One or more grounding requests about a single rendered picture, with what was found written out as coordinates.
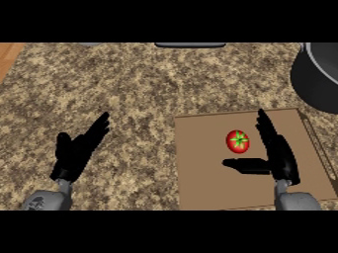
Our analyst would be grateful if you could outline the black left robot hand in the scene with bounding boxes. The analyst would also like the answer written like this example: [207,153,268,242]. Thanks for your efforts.
[51,111,113,183]

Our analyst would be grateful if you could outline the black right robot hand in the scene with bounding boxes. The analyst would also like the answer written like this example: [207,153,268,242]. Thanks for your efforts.
[222,108,302,186]

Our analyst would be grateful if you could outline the red tomato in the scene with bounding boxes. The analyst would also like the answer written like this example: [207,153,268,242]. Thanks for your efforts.
[225,129,253,154]

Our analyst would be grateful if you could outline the brown flat tray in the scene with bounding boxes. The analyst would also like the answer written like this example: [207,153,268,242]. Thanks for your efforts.
[173,107,338,211]

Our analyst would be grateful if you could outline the dark grey pot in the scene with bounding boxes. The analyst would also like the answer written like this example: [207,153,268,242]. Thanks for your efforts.
[289,42,338,116]

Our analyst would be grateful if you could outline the dark grey flat object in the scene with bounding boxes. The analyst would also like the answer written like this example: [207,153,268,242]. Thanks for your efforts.
[155,42,228,48]

